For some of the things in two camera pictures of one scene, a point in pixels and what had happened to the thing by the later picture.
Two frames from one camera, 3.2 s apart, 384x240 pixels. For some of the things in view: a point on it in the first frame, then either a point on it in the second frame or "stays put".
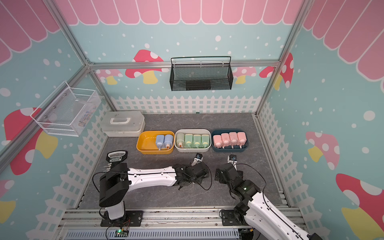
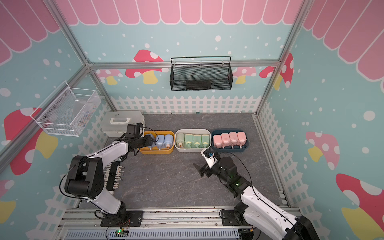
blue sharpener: x=168 y=140 stays put
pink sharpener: x=242 y=138 stays put
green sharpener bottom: x=197 y=141 stays put
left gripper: x=199 y=181 → x=148 y=142
